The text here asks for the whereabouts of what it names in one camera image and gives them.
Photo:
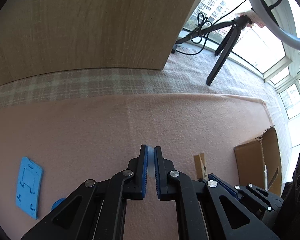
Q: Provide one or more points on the translucent white cap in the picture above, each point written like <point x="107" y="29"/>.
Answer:
<point x="151" y="165"/>

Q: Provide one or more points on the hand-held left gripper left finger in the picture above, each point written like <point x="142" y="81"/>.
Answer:
<point x="145" y="170"/>

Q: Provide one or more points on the wooden clothespin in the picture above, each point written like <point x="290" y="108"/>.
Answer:
<point x="201" y="165"/>

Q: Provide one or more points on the blue phone stand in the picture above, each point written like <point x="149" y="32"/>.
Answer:
<point x="30" y="187"/>

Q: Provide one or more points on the black tripod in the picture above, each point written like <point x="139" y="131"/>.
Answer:
<point x="220" y="62"/>

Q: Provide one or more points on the cardboard box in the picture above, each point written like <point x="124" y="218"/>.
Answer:
<point x="247" y="165"/>

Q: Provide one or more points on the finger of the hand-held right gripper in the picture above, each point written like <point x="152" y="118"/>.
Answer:
<point x="225" y="183"/>

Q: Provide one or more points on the apartment buildings outside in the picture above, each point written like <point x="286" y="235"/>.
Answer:
<point x="212" y="2"/>

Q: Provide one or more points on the large light wooden board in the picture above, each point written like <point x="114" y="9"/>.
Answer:
<point x="90" y="30"/>

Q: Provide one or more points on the plaid blanket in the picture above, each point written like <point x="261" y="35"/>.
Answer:
<point x="65" y="85"/>

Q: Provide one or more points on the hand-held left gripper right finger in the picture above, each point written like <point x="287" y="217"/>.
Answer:
<point x="158" y="172"/>

